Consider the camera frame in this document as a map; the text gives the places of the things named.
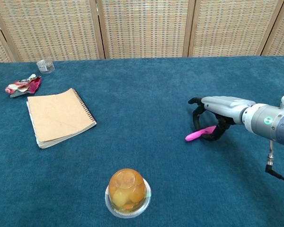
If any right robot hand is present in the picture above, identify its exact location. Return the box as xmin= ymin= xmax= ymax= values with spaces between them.
xmin=188 ymin=96 xmax=256 ymax=142

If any pink plastic piece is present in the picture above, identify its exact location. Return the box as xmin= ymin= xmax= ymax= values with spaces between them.
xmin=185 ymin=125 xmax=217 ymax=142

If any blue felt table cloth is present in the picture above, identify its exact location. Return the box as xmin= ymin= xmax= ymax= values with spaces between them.
xmin=0 ymin=55 xmax=284 ymax=227

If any orange fruit jelly cup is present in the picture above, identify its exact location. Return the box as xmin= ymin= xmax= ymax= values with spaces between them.
xmin=105 ymin=168 xmax=152 ymax=218

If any brown spiral notebook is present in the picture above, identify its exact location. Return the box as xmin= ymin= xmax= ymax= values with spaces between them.
xmin=26 ymin=88 xmax=97 ymax=149

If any small clear glass jar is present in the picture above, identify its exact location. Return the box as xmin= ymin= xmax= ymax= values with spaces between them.
xmin=36 ymin=58 xmax=55 ymax=74

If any crumpled red snack pouch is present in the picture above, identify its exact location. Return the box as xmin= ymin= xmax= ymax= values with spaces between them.
xmin=5 ymin=74 xmax=42 ymax=98

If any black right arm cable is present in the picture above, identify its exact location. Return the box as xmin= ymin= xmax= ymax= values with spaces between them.
xmin=265 ymin=139 xmax=284 ymax=185

